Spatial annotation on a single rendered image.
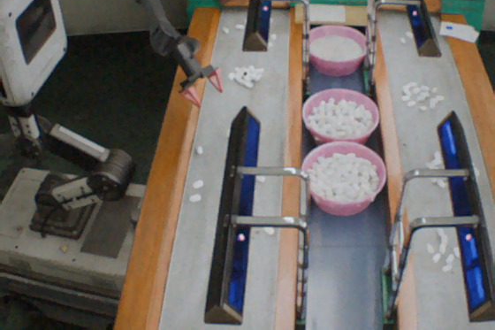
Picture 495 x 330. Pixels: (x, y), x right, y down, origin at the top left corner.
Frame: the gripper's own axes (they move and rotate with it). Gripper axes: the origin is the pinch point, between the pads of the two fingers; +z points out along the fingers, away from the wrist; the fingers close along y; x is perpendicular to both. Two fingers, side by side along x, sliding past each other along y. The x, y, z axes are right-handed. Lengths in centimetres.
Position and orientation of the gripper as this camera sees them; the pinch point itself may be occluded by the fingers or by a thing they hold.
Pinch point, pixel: (209, 97)
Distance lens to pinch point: 201.4
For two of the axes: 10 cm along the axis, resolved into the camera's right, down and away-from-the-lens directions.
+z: 5.1, 8.4, 1.9
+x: 5.4, -1.4, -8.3
